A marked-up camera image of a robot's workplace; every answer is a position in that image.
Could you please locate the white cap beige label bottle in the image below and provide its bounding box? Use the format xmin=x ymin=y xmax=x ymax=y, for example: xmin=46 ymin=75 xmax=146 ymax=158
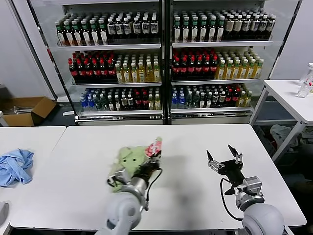
xmin=242 ymin=14 xmax=252 ymax=39
xmin=267 ymin=14 xmax=277 ymax=39
xmin=233 ymin=14 xmax=243 ymax=39
xmin=250 ymin=14 xmax=260 ymax=39
xmin=225 ymin=14 xmax=235 ymax=39
xmin=259 ymin=14 xmax=268 ymax=39

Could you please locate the right wrist grey camera box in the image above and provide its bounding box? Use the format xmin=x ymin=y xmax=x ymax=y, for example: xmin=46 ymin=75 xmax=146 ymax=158
xmin=243 ymin=176 xmax=264 ymax=196

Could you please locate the green cap dark bottle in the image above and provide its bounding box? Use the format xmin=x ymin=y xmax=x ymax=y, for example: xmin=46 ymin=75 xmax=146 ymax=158
xmin=65 ymin=20 xmax=76 ymax=47
xmin=208 ymin=15 xmax=218 ymax=42
xmin=217 ymin=15 xmax=226 ymax=42
xmin=190 ymin=16 xmax=200 ymax=43
xmin=181 ymin=16 xmax=191 ymax=43
xmin=73 ymin=20 xmax=84 ymax=46
xmin=81 ymin=19 xmax=93 ymax=46
xmin=199 ymin=15 xmax=209 ymax=43
xmin=56 ymin=21 xmax=67 ymax=47
xmin=90 ymin=19 xmax=101 ymax=46
xmin=173 ymin=16 xmax=182 ymax=43
xmin=98 ymin=18 xmax=110 ymax=46

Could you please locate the white side table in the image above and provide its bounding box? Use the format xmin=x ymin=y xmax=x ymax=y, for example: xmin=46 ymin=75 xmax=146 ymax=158
xmin=249 ymin=79 xmax=313 ymax=162

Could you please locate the clear bottle with red label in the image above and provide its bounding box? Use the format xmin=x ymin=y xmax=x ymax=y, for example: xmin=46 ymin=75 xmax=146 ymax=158
xmin=300 ymin=62 xmax=313 ymax=86

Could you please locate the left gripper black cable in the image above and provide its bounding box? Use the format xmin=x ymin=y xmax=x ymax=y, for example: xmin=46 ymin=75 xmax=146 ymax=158
xmin=146 ymin=167 xmax=163 ymax=212

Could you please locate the white cap blue label bottle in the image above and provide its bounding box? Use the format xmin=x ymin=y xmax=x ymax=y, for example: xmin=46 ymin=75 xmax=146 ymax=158
xmin=123 ymin=17 xmax=133 ymax=38
xmin=115 ymin=17 xmax=125 ymax=38
xmin=150 ymin=14 xmax=159 ymax=37
xmin=142 ymin=16 xmax=151 ymax=37
xmin=107 ymin=18 xmax=117 ymax=39
xmin=133 ymin=16 xmax=142 ymax=38

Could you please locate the crumpled light blue shirt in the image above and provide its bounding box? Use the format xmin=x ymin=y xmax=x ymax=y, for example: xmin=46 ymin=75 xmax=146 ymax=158
xmin=0 ymin=148 xmax=35 ymax=188

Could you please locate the beverage display cabinet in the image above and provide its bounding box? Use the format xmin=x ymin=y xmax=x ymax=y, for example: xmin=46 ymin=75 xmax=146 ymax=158
xmin=62 ymin=0 xmax=167 ymax=125
xmin=166 ymin=0 xmax=275 ymax=125

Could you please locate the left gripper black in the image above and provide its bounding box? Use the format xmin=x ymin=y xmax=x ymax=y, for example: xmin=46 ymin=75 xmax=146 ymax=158
xmin=139 ymin=153 xmax=162 ymax=181

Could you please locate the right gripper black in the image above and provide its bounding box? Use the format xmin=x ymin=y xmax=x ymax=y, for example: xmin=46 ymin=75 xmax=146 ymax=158
xmin=207 ymin=144 xmax=246 ymax=187

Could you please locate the white cabinet shelf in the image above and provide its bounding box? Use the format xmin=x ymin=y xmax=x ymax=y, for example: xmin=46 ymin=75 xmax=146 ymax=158
xmin=171 ymin=78 xmax=263 ymax=86
xmin=71 ymin=82 xmax=162 ymax=88
xmin=58 ymin=43 xmax=162 ymax=51
xmin=77 ymin=109 xmax=164 ymax=117
xmin=172 ymin=40 xmax=274 ymax=48
xmin=171 ymin=106 xmax=253 ymax=114

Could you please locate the clear plastic water bottle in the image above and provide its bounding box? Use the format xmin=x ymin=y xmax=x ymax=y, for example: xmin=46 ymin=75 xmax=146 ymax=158
xmin=297 ymin=82 xmax=313 ymax=98

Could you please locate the left wrist grey camera box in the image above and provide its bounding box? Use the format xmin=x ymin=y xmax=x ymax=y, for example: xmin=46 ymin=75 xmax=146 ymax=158
xmin=107 ymin=170 xmax=129 ymax=188

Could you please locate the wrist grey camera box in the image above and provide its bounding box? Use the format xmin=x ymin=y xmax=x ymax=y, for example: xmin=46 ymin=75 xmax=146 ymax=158
xmin=107 ymin=170 xmax=129 ymax=188
xmin=243 ymin=176 xmax=264 ymax=196

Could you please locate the grey garment pile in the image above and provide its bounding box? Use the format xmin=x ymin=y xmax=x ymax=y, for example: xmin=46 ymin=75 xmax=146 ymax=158
xmin=270 ymin=124 xmax=300 ymax=150

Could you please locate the small red cap cola bottle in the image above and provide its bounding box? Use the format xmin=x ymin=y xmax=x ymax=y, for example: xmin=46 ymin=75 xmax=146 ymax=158
xmin=141 ymin=91 xmax=150 ymax=110
xmin=225 ymin=89 xmax=234 ymax=107
xmin=134 ymin=91 xmax=143 ymax=110
xmin=232 ymin=89 xmax=241 ymax=107

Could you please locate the glass cabinet door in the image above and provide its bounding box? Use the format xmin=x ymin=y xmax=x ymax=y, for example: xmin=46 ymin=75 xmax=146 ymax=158
xmin=10 ymin=0 xmax=79 ymax=120
xmin=251 ymin=0 xmax=304 ymax=115

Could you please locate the black bulky object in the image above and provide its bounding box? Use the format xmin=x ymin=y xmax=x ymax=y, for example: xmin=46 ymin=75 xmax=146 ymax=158
xmin=291 ymin=141 xmax=313 ymax=179

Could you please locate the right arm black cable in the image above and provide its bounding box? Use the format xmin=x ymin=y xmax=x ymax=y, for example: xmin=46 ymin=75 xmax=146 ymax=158
xmin=220 ymin=177 xmax=245 ymax=221

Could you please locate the open brown cardboard box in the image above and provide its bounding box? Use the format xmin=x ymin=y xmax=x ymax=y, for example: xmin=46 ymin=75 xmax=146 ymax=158
xmin=0 ymin=96 xmax=57 ymax=127

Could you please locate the light green t-shirt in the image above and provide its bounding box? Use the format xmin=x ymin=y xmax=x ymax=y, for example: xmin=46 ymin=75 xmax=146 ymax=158
xmin=107 ymin=136 xmax=164 ymax=194

